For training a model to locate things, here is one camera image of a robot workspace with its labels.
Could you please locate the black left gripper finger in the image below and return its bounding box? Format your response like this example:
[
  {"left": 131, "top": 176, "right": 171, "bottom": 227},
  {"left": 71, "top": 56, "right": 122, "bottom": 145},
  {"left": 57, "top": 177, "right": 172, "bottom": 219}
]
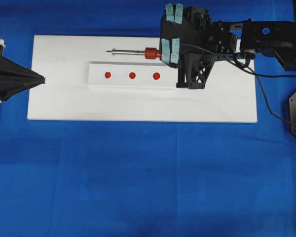
[
  {"left": 0, "top": 78, "right": 45, "bottom": 101},
  {"left": 0, "top": 55, "right": 45, "bottom": 81}
]

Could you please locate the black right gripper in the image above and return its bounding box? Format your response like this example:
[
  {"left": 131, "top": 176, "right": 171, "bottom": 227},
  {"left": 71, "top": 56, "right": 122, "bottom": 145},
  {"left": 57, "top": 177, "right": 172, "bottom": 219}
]
[{"left": 160, "top": 3, "right": 244, "bottom": 68}]

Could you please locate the red-handled soldering iron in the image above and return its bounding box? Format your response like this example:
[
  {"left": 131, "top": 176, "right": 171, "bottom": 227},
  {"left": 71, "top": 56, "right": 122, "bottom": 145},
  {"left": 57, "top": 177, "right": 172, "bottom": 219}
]
[{"left": 106, "top": 47, "right": 161, "bottom": 60}]

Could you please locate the black soldering iron cable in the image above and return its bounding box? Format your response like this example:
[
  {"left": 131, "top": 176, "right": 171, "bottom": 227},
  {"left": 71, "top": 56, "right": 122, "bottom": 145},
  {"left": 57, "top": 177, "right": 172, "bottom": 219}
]
[{"left": 179, "top": 43, "right": 296, "bottom": 129}]

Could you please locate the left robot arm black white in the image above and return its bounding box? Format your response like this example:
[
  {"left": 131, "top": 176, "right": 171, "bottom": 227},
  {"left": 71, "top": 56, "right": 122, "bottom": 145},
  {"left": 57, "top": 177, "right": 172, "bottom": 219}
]
[{"left": 0, "top": 38, "right": 45, "bottom": 103}]

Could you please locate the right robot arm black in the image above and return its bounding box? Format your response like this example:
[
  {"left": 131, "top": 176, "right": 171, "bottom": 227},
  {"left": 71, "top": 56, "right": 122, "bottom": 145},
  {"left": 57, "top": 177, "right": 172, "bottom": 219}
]
[{"left": 159, "top": 3, "right": 296, "bottom": 73}]

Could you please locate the small white raised plate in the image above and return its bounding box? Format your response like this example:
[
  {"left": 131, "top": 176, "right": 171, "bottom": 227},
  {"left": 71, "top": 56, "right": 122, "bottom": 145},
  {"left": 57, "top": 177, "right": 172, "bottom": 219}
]
[{"left": 88, "top": 62, "right": 178, "bottom": 89}]

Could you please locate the large white foam board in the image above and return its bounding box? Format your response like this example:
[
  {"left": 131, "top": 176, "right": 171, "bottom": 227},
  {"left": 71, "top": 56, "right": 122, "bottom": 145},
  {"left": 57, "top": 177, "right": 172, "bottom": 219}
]
[{"left": 28, "top": 35, "right": 258, "bottom": 123}]

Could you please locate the blue table cloth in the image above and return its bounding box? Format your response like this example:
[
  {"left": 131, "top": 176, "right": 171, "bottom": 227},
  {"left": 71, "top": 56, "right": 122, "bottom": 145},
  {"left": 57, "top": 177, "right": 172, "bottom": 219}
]
[{"left": 0, "top": 0, "right": 296, "bottom": 237}]

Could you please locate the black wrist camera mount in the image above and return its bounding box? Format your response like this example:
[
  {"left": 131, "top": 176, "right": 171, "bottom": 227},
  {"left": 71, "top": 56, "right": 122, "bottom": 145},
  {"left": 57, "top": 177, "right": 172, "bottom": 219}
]
[{"left": 176, "top": 52, "right": 215, "bottom": 89}]

